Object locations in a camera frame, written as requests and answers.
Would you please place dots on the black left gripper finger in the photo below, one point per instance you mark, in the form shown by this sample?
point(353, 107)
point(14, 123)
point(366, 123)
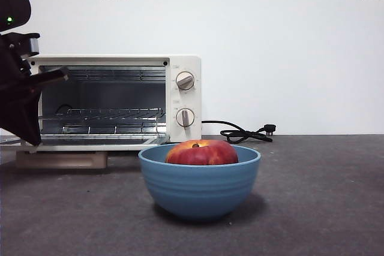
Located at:
point(48, 76)
point(19, 115)

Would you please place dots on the beige round oven knob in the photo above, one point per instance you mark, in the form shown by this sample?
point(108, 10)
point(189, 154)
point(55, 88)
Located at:
point(185, 81)
point(184, 118)

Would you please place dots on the red apple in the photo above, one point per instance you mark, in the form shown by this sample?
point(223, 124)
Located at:
point(204, 154)

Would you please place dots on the blue ribbed bowl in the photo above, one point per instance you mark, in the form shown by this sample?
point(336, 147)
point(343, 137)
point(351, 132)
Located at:
point(199, 190)

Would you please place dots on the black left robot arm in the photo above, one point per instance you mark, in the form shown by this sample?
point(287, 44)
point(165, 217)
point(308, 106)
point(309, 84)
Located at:
point(13, 1)

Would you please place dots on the cream Toshiba toaster oven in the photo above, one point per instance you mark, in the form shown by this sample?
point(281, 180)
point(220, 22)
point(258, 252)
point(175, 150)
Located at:
point(186, 100)

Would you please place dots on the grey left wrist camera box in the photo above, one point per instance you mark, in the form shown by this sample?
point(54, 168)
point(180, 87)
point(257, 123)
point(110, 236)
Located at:
point(34, 45)

